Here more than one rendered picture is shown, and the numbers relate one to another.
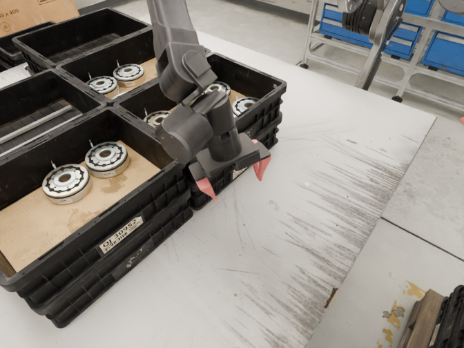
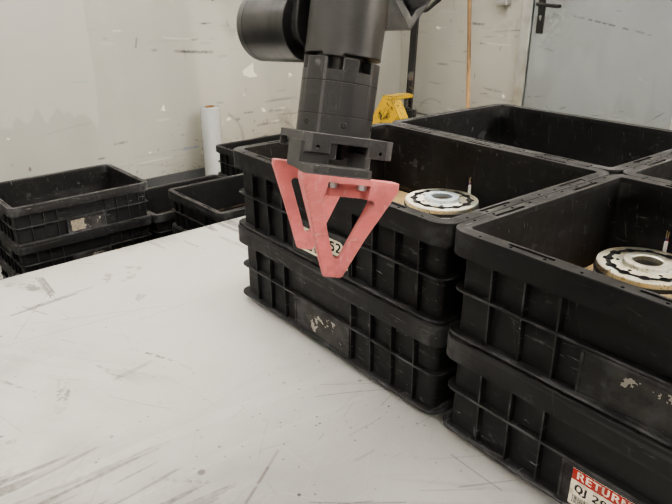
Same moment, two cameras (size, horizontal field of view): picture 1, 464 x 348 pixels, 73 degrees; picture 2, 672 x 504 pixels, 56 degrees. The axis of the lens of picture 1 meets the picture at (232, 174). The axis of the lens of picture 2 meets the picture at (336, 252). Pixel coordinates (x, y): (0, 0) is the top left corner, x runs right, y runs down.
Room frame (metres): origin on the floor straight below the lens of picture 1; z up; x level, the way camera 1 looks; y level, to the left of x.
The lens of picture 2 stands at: (0.49, -0.46, 1.13)
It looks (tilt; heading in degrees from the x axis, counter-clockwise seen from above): 23 degrees down; 100
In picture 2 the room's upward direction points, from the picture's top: straight up
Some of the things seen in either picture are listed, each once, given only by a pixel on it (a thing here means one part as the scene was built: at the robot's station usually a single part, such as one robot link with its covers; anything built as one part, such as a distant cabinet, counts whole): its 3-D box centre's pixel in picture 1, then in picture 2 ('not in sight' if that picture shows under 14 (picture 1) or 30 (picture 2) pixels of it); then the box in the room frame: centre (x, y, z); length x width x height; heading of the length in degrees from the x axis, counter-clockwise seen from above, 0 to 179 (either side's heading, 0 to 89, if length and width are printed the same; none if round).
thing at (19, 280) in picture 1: (72, 177); (407, 168); (0.45, 0.34, 0.92); 0.40 x 0.30 x 0.02; 139
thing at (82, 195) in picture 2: not in sight; (76, 253); (-0.63, 1.19, 0.37); 0.40 x 0.30 x 0.45; 52
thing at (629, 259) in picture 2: (160, 120); (647, 262); (0.71, 0.20, 0.86); 0.05 x 0.05 x 0.01
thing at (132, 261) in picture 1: (96, 219); (402, 278); (0.45, 0.34, 0.76); 0.40 x 0.30 x 0.12; 139
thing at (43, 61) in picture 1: (85, 35); not in sight; (1.14, 0.53, 0.92); 0.40 x 0.30 x 0.02; 139
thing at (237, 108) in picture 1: (248, 107); not in sight; (0.78, -0.05, 0.86); 0.10 x 0.10 x 0.01
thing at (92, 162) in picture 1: (105, 155); not in sight; (0.57, 0.32, 0.86); 0.10 x 0.10 x 0.01
